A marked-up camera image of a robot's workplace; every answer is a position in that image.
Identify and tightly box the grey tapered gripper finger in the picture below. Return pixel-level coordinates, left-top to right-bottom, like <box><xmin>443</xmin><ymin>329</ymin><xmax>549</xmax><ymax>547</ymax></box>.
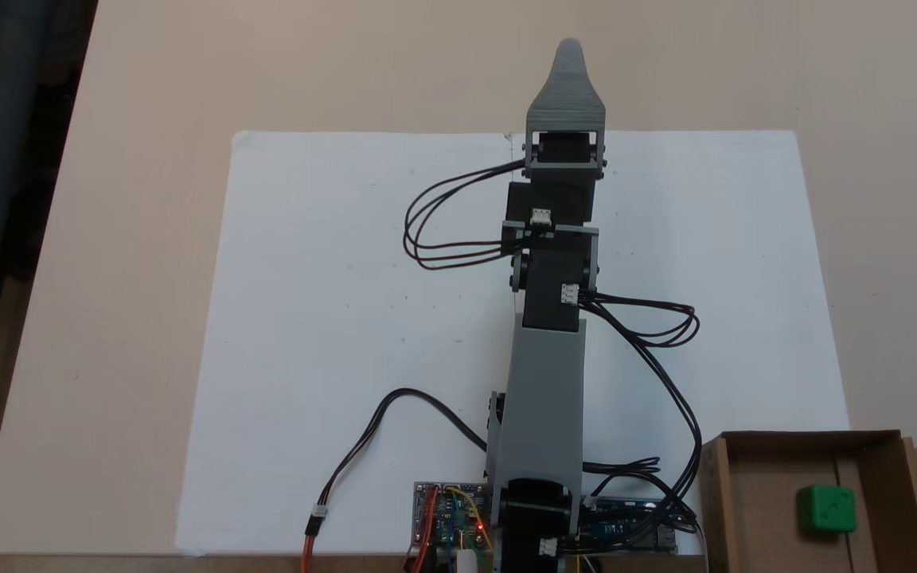
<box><xmin>527</xmin><ymin>37</ymin><xmax>607</xmax><ymax>133</ymax></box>

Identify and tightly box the green die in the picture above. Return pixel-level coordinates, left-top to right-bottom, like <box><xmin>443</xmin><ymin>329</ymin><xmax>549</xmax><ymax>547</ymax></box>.
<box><xmin>795</xmin><ymin>485</ymin><xmax>858</xmax><ymax>536</ymax></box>

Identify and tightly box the blue circuit board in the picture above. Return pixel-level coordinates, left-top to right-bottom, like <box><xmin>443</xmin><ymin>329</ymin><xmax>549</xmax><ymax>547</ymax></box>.
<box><xmin>582</xmin><ymin>497</ymin><xmax>680</xmax><ymax>555</ymax></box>

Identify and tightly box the brown cardboard box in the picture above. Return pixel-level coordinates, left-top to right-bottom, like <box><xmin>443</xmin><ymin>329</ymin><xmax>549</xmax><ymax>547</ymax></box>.
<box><xmin>695</xmin><ymin>430</ymin><xmax>917</xmax><ymax>573</ymax></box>

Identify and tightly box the black gripper motor cable loop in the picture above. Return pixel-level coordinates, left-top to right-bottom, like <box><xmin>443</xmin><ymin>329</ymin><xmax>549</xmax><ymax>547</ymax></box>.
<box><xmin>402</xmin><ymin>159</ymin><xmax>528</xmax><ymax>272</ymax></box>

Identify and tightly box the black arm motor cable loop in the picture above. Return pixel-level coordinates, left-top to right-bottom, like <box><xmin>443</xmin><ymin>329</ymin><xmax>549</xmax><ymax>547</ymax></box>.
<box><xmin>576</xmin><ymin>290</ymin><xmax>704</xmax><ymax>510</ymax></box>

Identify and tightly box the black base cable bundle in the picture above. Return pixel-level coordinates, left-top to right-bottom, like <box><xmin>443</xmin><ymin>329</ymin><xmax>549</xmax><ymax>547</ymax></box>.
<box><xmin>583</xmin><ymin>455</ymin><xmax>700</xmax><ymax>550</ymax></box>

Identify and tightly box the black cable with white connector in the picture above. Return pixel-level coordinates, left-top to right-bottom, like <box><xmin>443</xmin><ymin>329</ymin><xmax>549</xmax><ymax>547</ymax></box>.
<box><xmin>305</xmin><ymin>388</ymin><xmax>491</xmax><ymax>536</ymax></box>

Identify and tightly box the yellow jumper wire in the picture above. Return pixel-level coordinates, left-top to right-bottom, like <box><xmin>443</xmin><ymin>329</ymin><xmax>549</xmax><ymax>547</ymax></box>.
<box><xmin>444</xmin><ymin>485</ymin><xmax>499</xmax><ymax>573</ymax></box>

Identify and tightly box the circuit board with jumper wires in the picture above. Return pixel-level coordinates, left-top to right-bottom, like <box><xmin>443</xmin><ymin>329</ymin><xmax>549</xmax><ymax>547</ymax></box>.
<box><xmin>412</xmin><ymin>481</ymin><xmax>499</xmax><ymax>552</ymax></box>

